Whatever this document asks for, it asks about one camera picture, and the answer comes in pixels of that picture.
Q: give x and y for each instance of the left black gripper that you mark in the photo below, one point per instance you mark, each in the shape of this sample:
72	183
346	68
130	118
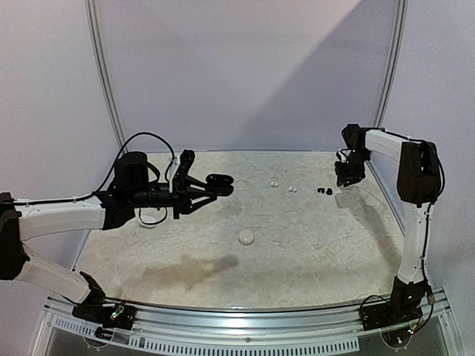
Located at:
181	197

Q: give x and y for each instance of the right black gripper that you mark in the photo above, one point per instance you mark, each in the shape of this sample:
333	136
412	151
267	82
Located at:
345	172

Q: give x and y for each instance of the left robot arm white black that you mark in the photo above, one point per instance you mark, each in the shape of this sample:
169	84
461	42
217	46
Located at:
130	189

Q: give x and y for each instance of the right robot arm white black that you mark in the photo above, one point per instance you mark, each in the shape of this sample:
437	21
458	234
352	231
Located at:
419	183

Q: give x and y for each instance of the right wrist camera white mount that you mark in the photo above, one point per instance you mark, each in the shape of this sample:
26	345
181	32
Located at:
343	155

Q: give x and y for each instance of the left aluminium corner post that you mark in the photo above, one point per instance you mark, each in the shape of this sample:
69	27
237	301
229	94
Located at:
92	15

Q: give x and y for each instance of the aluminium corner post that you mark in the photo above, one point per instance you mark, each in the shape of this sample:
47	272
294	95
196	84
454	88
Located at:
392	61
92	15

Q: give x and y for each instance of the pink earbud charging case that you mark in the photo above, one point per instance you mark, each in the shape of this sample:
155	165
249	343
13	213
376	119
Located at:
246	237

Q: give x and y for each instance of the white earbud charging case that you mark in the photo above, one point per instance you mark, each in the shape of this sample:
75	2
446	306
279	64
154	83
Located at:
146	221

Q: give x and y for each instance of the black earbud charging case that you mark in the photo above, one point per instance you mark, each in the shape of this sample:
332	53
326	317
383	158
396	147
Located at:
220	184

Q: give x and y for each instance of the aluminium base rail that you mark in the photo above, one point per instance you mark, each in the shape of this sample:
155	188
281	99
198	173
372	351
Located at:
337	329

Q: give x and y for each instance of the right aluminium corner post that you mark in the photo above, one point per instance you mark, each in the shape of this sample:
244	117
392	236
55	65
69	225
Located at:
392	61

